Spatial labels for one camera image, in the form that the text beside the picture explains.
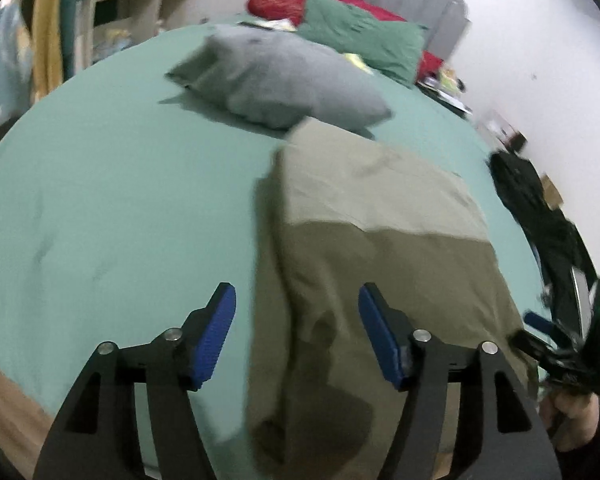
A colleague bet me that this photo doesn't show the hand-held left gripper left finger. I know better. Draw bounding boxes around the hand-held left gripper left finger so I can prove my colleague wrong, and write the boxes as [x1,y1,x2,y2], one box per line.
[32,282,237,480]

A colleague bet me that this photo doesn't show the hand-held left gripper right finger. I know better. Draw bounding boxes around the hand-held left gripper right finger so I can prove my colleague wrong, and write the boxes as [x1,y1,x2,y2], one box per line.
[358,282,563,480]

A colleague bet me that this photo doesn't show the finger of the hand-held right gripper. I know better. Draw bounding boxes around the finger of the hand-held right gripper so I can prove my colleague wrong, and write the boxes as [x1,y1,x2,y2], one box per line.
[524,311,571,348]

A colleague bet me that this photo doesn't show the olive green hooded jacket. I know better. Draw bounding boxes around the olive green hooded jacket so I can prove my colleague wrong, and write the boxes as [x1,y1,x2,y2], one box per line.
[245,117,541,471]

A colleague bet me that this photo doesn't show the person's right forearm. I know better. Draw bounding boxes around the person's right forearm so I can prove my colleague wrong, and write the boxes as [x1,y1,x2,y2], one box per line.
[555,410,600,480]

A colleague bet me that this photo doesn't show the black clothes pile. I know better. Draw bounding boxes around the black clothes pile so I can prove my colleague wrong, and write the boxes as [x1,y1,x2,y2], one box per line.
[487,151,598,331]

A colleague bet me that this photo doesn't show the person's right hand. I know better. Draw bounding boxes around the person's right hand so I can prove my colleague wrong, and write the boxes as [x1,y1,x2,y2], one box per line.
[539,390,600,453]

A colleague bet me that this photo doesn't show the tablet with grey screen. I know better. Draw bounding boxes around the tablet with grey screen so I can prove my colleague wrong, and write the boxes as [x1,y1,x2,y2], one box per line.
[572,265,591,313]

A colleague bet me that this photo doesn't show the cardboard boxes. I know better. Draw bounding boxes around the cardboard boxes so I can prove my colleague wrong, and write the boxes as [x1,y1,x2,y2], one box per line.
[542,175,563,206]

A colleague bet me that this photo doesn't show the stack of books and snacks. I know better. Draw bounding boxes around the stack of books and snacks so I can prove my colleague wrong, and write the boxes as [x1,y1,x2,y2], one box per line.
[417,65,473,118]

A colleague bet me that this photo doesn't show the grey bundled cloth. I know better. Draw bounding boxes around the grey bundled cloth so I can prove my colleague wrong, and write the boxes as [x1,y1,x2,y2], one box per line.
[165,24,393,131]

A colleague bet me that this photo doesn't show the green pillow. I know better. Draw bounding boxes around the green pillow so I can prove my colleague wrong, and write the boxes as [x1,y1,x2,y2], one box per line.
[296,0,428,88]

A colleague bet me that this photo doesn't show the white paper packet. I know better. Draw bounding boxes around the white paper packet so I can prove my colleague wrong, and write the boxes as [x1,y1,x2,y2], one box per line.
[237,19,296,31]

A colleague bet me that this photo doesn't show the beige computer desk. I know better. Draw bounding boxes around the beige computer desk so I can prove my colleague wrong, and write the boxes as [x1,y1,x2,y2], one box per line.
[82,0,201,68]

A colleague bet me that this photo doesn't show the light blue hanging blanket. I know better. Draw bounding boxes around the light blue hanging blanket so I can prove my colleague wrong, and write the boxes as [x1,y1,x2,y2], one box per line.
[0,2,33,126]

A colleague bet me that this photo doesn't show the yellow curtain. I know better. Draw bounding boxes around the yellow curtain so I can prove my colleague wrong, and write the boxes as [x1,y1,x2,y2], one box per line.
[32,0,68,103]

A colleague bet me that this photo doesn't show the teal curtain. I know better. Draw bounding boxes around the teal curtain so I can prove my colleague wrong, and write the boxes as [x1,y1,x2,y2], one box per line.
[62,0,88,81]

